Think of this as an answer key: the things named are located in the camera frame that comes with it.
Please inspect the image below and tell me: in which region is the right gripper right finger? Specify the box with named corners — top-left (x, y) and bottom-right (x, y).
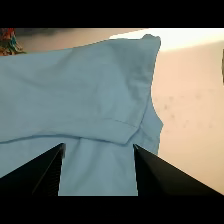
top-left (132, 143), bottom-right (224, 197)

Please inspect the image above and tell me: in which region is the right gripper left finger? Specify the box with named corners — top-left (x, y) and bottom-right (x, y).
top-left (0, 142), bottom-right (67, 197)

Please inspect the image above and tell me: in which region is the light blue T-shirt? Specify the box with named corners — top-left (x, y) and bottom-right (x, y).
top-left (0, 33), bottom-right (164, 197)

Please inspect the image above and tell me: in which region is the multicoloured patterned garment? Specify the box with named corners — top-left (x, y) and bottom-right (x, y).
top-left (0, 27), bottom-right (26, 57)

